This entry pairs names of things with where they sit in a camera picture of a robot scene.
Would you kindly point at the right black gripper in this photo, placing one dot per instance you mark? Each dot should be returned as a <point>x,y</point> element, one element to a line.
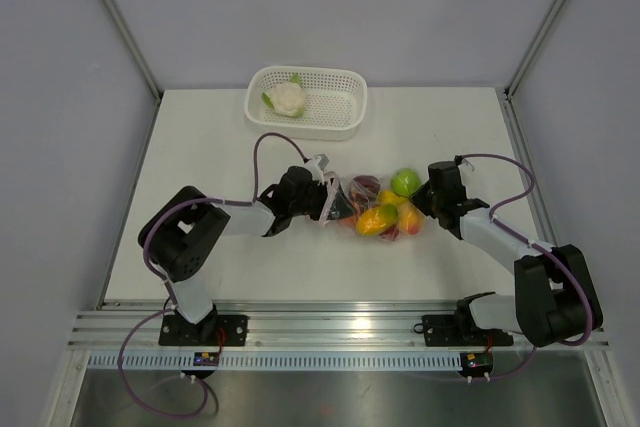
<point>418,199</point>

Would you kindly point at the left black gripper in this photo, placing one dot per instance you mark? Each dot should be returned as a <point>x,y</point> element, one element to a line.
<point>341,207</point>

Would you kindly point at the clear zip top bag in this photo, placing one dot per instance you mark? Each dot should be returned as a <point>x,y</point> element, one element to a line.
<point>372,206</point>

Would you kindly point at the white fake cauliflower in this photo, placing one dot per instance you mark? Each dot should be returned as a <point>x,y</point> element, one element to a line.
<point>287,99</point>

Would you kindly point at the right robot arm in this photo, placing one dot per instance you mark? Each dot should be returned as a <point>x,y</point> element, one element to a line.
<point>554,299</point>

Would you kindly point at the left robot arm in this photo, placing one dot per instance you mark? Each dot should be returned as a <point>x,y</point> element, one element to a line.
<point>178,240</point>

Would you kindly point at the yellow green fake mango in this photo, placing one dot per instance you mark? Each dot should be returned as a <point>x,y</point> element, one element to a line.
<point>376,220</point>

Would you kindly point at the orange red fake peach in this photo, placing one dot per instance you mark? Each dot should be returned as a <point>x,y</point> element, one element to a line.
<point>410,220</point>

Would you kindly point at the green fake apple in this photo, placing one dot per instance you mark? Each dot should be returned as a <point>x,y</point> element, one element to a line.
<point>405,182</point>

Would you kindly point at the yellow fake fruit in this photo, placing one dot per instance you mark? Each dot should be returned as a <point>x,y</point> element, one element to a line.
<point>388,197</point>

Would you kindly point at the red fake fruit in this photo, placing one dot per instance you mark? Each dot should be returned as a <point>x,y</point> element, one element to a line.
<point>391,234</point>

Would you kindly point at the white perforated plastic basket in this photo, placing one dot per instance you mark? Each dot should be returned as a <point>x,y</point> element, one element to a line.
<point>308,103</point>

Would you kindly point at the right small circuit board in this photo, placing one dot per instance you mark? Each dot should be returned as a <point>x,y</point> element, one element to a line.
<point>476,364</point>

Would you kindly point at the small circuit board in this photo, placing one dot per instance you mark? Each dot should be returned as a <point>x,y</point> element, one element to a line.
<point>206,359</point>
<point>476,364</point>

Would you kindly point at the left small circuit board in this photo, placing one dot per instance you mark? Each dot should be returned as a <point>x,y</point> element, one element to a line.
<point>206,359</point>

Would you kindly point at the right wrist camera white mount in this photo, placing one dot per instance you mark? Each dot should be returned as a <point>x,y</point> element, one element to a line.
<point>463,162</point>

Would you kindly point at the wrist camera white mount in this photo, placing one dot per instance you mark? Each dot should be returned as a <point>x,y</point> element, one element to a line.
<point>463,162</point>
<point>316,166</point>

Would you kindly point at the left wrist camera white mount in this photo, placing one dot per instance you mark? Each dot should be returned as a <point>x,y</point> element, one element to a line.
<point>316,166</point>

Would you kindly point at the aluminium mounting rail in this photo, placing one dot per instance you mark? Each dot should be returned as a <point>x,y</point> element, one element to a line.
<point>279,326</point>

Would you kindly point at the right aluminium frame post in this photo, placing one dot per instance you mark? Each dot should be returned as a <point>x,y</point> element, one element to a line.
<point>549,20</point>

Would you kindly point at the aluminium frame post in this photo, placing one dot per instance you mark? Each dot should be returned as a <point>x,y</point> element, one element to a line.
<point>549,20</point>
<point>115,15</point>

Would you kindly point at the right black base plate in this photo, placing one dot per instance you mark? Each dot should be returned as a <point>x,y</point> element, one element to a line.
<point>440,330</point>

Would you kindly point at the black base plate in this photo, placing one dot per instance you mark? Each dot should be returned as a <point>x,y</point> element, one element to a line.
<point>225,330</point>
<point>440,330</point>

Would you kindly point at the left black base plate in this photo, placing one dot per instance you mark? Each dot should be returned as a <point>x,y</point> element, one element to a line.
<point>225,330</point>

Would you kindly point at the left aluminium frame post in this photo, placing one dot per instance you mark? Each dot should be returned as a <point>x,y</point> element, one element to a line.
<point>115,15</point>

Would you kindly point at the white slotted cable duct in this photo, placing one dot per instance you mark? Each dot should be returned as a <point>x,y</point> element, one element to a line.
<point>283,361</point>

